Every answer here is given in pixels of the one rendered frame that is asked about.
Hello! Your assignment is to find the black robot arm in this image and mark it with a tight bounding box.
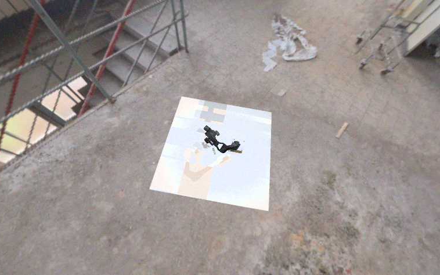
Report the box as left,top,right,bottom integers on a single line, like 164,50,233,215
204,125,241,153

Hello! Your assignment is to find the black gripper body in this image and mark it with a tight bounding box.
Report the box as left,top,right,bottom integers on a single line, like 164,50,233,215
204,131,220,143

